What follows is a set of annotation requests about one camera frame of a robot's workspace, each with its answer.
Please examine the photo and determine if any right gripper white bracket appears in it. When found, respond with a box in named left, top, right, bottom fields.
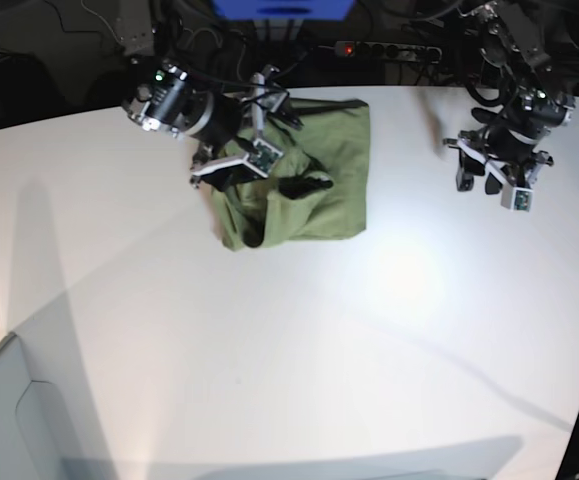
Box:
left=188, top=65, right=302, bottom=191

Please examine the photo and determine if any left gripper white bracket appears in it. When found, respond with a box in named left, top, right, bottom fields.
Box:
left=443, top=132, right=554, bottom=212

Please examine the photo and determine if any green T-shirt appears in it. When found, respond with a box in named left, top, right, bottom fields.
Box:
left=211, top=99, right=371, bottom=251

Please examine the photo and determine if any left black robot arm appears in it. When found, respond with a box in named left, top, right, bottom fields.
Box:
left=443, top=1, right=575, bottom=212

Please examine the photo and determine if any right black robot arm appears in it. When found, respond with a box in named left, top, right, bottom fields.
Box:
left=122, top=1, right=303, bottom=192

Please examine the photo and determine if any black power strip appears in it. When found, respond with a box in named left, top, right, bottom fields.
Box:
left=334, top=40, right=442, bottom=64

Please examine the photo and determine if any blue box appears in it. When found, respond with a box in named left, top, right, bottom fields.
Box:
left=211, top=0, right=355, bottom=21

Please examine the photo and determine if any grey cable on floor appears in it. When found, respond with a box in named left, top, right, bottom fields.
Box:
left=178, top=27, right=250, bottom=92

